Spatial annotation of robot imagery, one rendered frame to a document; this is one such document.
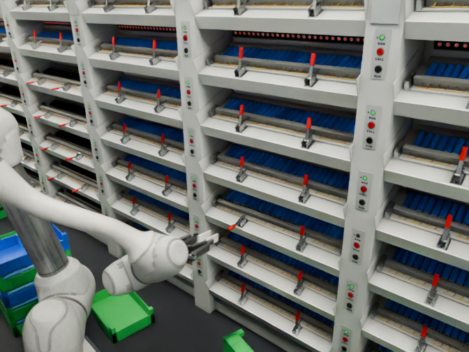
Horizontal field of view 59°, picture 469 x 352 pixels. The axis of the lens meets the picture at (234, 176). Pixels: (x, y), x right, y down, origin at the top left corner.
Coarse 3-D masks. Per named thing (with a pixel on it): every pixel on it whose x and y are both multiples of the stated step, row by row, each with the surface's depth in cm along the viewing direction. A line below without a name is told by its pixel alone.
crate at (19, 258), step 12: (0, 240) 182; (12, 240) 186; (60, 240) 191; (0, 252) 183; (12, 252) 183; (24, 252) 182; (0, 264) 166; (12, 264) 169; (24, 264) 173; (0, 276) 167
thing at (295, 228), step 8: (224, 200) 169; (232, 208) 167; (240, 208) 164; (248, 208) 163; (256, 216) 159; (264, 216) 157; (280, 224) 153; (288, 224) 151; (288, 232) 150; (296, 232) 150; (304, 232) 147; (312, 232) 146; (320, 240) 144; (328, 240) 141; (336, 240) 140
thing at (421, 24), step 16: (416, 0) 98; (432, 0) 99; (448, 0) 96; (464, 0) 94; (416, 16) 98; (432, 16) 96; (448, 16) 94; (464, 16) 92; (416, 32) 98; (432, 32) 96; (448, 32) 94; (464, 32) 92
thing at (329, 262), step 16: (224, 192) 176; (208, 208) 171; (224, 208) 170; (224, 224) 165; (256, 224) 159; (272, 224) 156; (256, 240) 157; (272, 240) 151; (288, 240) 149; (304, 256) 142; (320, 256) 140; (336, 256) 139; (336, 272) 136
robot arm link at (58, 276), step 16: (0, 112) 117; (0, 128) 113; (16, 128) 122; (0, 144) 113; (16, 144) 119; (16, 160) 119; (16, 208) 123; (16, 224) 125; (32, 224) 126; (48, 224) 131; (32, 240) 127; (48, 240) 130; (32, 256) 130; (48, 256) 131; (64, 256) 136; (48, 272) 133; (64, 272) 134; (80, 272) 139; (48, 288) 132; (64, 288) 133; (80, 288) 137; (80, 304) 134
